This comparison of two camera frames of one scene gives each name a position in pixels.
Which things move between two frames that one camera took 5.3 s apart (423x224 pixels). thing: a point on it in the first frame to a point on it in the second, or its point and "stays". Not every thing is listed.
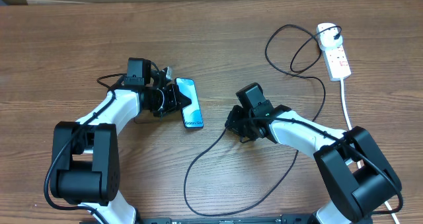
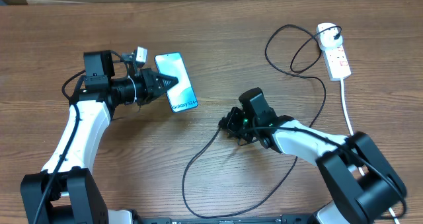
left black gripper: [174, 96] to [148, 78]
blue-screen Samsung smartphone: [191, 113] to [182, 96]
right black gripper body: [239, 123] stays
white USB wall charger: [326, 39] stays
